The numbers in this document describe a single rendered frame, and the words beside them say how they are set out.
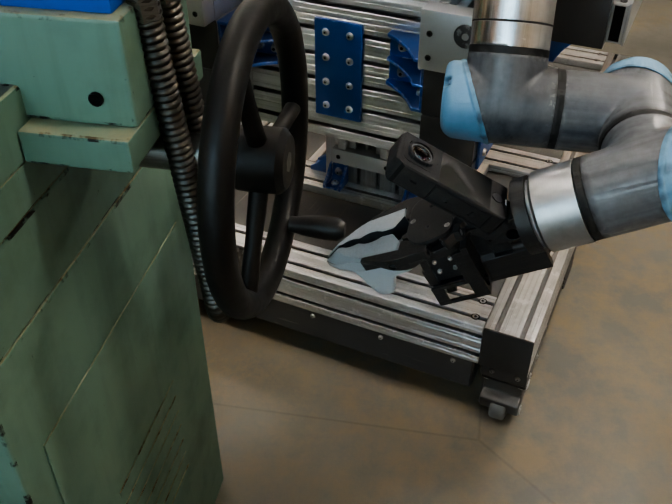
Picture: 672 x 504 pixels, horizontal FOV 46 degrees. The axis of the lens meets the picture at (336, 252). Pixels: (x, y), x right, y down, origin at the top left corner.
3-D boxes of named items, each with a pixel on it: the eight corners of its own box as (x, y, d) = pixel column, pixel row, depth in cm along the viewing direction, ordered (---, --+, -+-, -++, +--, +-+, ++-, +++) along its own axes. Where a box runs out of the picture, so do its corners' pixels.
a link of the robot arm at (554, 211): (571, 194, 64) (569, 138, 70) (517, 209, 67) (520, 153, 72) (600, 258, 68) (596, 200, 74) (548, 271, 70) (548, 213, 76)
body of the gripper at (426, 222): (433, 310, 77) (556, 281, 71) (393, 246, 72) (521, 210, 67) (442, 257, 82) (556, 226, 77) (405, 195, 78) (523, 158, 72)
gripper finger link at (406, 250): (363, 282, 75) (449, 259, 71) (356, 270, 74) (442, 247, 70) (372, 249, 78) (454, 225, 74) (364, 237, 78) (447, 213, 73)
